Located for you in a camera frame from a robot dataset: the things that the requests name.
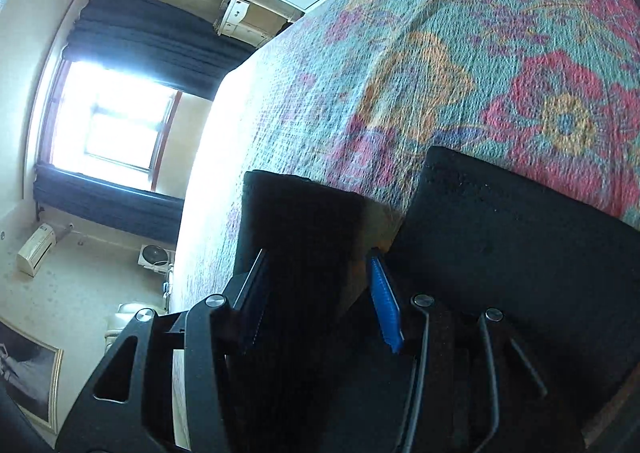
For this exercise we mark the white air conditioner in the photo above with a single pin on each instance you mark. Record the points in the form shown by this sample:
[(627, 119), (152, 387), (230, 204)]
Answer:
[(35, 248)]

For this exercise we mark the black pants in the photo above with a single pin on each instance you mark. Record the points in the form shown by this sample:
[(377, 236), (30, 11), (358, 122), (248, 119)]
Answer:
[(500, 233)]

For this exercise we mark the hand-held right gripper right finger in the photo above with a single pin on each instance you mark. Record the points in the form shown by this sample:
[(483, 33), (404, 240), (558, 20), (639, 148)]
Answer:
[(386, 305)]

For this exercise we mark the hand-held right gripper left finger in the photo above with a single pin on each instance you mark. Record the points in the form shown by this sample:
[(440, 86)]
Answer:
[(251, 305)]

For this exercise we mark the white wall fan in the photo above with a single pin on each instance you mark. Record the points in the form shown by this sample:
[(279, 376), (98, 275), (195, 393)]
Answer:
[(156, 255)]

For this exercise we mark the gold framed picture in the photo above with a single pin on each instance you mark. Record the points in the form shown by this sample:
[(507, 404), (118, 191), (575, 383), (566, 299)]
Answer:
[(30, 373)]

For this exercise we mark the floral bedspread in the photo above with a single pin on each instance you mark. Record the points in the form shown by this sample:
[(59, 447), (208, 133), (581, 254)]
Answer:
[(450, 58)]

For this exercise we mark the window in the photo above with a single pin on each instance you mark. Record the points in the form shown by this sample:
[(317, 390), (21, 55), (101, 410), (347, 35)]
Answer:
[(115, 118)]

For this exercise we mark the cream tufted headboard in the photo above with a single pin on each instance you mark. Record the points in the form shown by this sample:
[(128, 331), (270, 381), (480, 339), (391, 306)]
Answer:
[(122, 320)]

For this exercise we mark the cream dresser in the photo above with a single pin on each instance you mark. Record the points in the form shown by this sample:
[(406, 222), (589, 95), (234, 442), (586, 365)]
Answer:
[(245, 20)]

